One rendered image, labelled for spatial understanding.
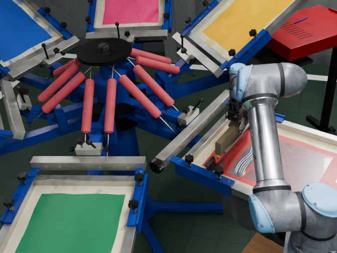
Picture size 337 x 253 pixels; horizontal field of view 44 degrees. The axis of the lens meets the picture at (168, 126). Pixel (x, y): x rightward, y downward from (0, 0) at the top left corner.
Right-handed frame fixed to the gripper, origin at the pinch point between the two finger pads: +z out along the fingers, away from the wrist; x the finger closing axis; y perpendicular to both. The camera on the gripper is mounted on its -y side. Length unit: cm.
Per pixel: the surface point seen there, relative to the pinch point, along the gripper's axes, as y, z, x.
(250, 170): 11.2, 13.6, 12.3
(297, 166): -2.2, 13.6, 30.3
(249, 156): 3.3, 12.8, 8.1
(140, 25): -65, -6, -113
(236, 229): -24, 109, -12
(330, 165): -10.4, 13.6, 42.9
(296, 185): 9.9, 13.6, 34.7
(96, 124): 30, 4, -69
